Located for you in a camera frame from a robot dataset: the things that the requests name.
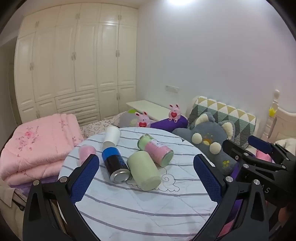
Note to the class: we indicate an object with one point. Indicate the striped white tablecloth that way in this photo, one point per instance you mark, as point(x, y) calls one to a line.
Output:
point(138, 208)

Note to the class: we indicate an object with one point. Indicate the pink and green cup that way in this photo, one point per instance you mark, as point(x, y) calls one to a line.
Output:
point(157, 150)

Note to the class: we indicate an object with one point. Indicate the white bedside table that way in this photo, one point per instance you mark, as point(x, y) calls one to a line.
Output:
point(148, 109)

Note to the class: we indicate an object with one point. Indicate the triangle patterned cushion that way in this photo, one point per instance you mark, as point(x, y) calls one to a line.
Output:
point(229, 113)

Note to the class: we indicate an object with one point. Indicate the grey cat plush toy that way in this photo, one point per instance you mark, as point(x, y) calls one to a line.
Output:
point(208, 139)

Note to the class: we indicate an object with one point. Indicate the cream white wardrobe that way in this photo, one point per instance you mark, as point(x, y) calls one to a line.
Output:
point(76, 62)

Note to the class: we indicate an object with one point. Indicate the yellow crown ornament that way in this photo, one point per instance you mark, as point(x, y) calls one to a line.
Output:
point(272, 112)

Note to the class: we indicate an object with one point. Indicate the cream bed headboard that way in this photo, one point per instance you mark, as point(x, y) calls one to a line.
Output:
point(281, 122)

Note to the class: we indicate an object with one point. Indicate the beige cloth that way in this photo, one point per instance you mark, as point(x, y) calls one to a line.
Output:
point(8, 193)

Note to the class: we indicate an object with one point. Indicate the heart print bed sheet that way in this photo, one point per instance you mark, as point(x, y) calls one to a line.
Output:
point(97, 127)

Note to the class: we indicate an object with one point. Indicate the purple pillow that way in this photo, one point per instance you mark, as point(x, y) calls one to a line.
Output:
point(168, 124)

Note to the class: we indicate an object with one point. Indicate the black and blue can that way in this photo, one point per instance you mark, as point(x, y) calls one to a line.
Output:
point(114, 163)

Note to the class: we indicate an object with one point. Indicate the white paper cup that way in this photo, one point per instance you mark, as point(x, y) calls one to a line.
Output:
point(112, 136)

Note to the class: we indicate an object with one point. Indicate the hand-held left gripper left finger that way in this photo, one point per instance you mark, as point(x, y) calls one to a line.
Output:
point(85, 179)

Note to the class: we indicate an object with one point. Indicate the white wall socket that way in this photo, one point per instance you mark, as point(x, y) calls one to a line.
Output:
point(172, 88)

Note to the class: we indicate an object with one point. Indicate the pink bunny plush toy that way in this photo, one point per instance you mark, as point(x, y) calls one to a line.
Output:
point(143, 120)
point(174, 113)

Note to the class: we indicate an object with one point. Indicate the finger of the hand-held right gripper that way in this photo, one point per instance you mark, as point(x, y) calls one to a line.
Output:
point(260, 143)
point(233, 149)

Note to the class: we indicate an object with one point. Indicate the light green cup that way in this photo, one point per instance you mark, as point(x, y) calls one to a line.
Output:
point(143, 171)

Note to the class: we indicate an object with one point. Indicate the grey pillow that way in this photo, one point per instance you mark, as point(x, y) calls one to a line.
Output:
point(127, 119)

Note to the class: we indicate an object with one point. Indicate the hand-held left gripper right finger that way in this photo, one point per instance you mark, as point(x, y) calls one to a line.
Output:
point(208, 179)

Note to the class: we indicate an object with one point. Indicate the folded pink quilt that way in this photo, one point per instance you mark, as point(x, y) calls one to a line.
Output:
point(39, 148)

